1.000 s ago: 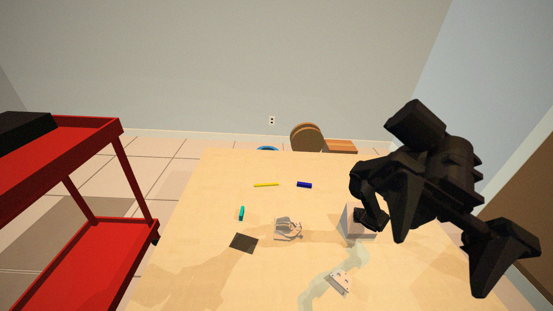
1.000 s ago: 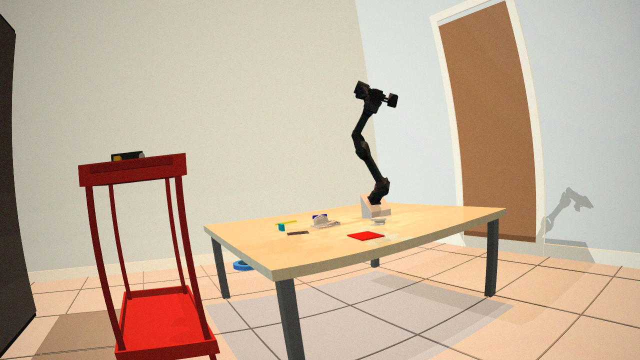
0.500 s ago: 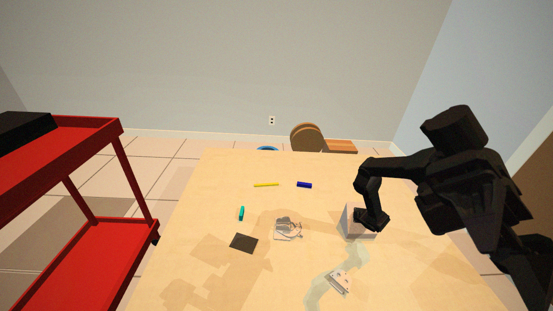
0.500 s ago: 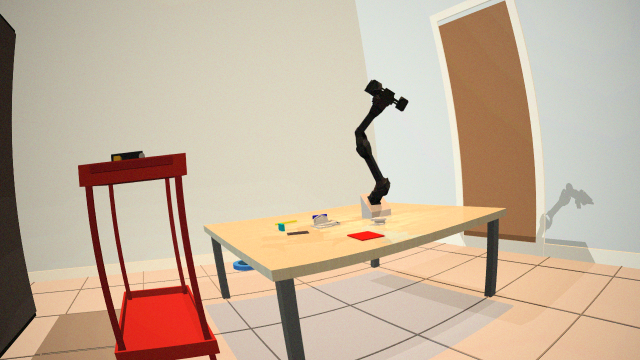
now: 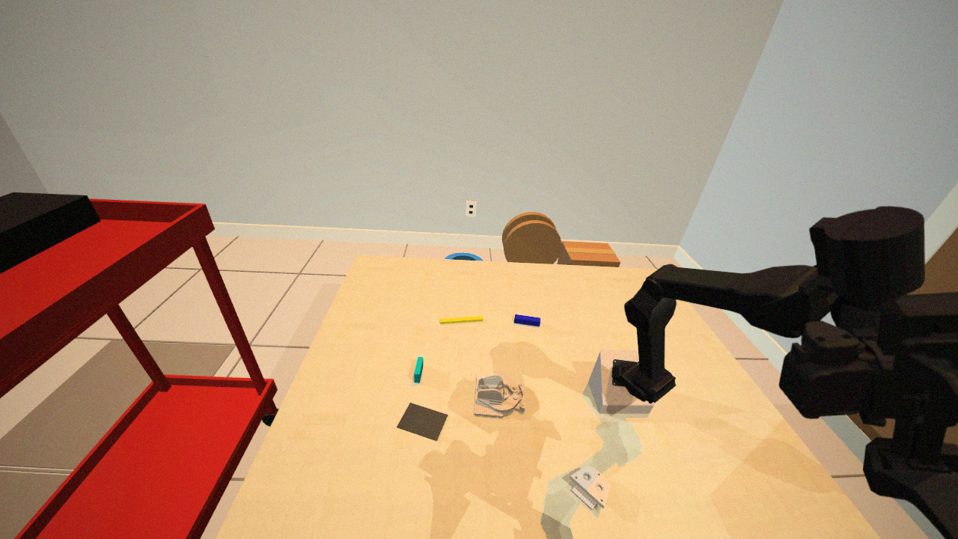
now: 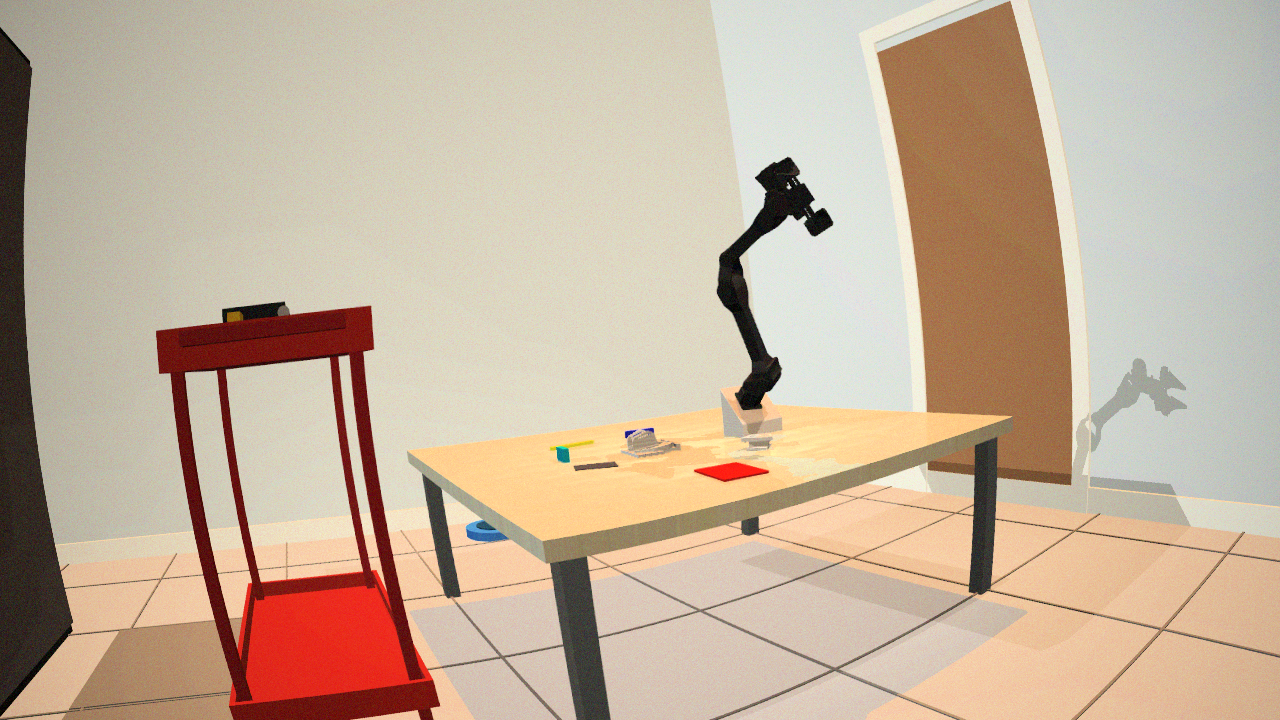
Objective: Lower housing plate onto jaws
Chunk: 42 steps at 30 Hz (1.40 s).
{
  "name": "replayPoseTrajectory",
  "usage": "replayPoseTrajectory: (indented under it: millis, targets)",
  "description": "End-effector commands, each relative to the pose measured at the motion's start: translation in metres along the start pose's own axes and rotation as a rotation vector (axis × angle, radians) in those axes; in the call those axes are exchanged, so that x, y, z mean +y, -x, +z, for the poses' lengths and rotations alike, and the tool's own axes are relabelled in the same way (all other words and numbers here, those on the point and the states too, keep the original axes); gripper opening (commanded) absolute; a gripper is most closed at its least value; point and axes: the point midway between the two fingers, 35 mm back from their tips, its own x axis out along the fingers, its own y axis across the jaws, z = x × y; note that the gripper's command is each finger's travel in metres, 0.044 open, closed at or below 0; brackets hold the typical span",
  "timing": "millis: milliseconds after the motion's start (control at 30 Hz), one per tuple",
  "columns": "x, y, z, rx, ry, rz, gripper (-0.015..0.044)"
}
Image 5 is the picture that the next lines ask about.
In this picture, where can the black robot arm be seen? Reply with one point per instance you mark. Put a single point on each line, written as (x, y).
(864, 259)

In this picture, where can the teal rectangular block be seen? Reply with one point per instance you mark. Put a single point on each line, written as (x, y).
(418, 370)

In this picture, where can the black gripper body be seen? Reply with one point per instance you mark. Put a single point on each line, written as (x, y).
(921, 416)

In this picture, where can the yellow flat bar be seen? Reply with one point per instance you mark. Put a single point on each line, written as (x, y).
(461, 320)

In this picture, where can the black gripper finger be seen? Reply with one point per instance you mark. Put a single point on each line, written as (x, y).
(931, 362)
(935, 496)

